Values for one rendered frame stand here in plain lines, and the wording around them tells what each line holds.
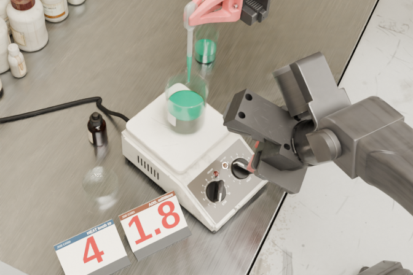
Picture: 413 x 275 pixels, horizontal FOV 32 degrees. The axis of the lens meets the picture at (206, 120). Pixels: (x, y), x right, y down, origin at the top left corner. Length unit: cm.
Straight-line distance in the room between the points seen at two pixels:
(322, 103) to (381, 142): 11
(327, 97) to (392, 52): 53
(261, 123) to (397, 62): 51
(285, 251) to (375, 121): 37
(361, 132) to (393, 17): 66
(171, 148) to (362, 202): 31
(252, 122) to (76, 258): 34
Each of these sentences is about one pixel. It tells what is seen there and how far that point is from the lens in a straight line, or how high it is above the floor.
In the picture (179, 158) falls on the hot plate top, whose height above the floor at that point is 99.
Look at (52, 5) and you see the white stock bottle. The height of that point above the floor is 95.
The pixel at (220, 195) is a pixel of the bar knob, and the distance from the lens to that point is 105.
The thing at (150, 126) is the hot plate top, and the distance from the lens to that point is 108.
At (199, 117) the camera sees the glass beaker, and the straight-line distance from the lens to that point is 104.
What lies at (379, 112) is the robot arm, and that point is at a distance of 79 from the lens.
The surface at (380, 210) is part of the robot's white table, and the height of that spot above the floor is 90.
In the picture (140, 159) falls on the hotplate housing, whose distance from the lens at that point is 110.
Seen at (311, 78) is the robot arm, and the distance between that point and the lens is 83.
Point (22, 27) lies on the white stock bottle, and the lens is 125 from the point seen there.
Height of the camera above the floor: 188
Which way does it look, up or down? 55 degrees down
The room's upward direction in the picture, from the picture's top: 6 degrees clockwise
